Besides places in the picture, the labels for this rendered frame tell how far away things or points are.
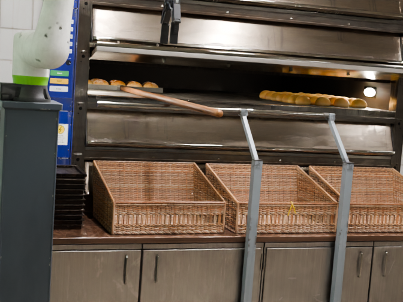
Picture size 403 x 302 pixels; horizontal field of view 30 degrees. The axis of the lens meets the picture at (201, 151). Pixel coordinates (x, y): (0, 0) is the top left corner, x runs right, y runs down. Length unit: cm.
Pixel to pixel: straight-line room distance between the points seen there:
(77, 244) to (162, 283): 44
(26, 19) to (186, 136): 101
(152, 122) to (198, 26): 56
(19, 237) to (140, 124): 137
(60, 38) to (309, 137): 206
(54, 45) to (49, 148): 38
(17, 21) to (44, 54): 125
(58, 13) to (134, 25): 136
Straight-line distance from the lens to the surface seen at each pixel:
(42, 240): 275
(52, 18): 256
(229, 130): 406
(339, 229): 375
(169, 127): 395
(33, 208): 272
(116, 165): 385
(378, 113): 445
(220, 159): 406
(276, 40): 413
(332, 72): 423
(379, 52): 443
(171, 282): 353
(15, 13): 378
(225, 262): 359
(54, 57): 254
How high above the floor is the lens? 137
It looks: 7 degrees down
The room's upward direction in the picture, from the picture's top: 4 degrees clockwise
